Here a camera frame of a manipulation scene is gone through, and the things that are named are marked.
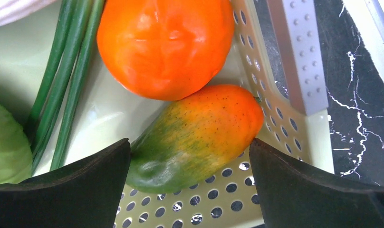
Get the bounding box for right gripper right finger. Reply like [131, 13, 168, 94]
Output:
[249, 138, 384, 228]

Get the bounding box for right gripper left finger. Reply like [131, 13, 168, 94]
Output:
[0, 139, 131, 228]

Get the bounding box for green cabbage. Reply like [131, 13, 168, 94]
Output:
[0, 104, 32, 184]

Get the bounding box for orange fruit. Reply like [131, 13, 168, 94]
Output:
[97, 0, 234, 101]

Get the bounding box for orange green mango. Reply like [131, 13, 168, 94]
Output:
[126, 84, 264, 193]

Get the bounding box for green onion stalks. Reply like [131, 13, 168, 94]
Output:
[24, 0, 105, 174]

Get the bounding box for aluminium frame rail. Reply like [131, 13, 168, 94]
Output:
[267, 0, 384, 116]

